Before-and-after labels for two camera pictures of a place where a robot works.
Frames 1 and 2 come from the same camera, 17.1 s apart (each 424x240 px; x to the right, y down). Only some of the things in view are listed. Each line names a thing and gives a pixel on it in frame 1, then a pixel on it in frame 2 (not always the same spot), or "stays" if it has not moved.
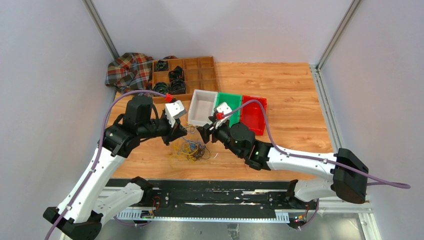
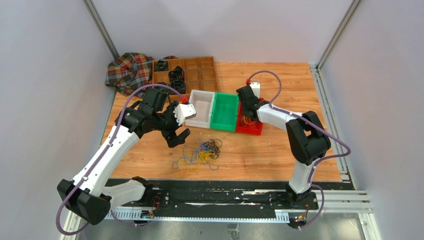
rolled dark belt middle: (177, 73) stays
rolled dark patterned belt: (177, 87) stays
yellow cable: (188, 149) -> (246, 120)
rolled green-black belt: (161, 87) stays
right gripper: (205, 130) -> (243, 110)
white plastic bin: (201, 107) stays
